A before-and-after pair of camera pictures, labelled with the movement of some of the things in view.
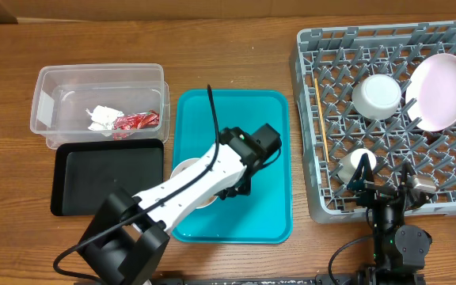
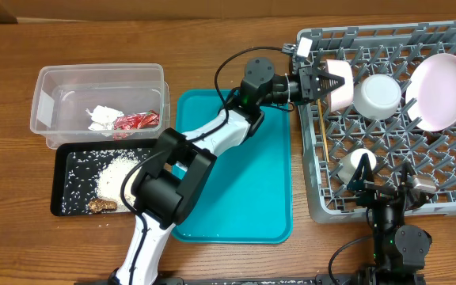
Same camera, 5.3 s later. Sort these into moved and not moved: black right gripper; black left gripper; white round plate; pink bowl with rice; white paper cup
Moved: pink bowl with rice; black left gripper
Not moved: white round plate; black right gripper; white paper cup
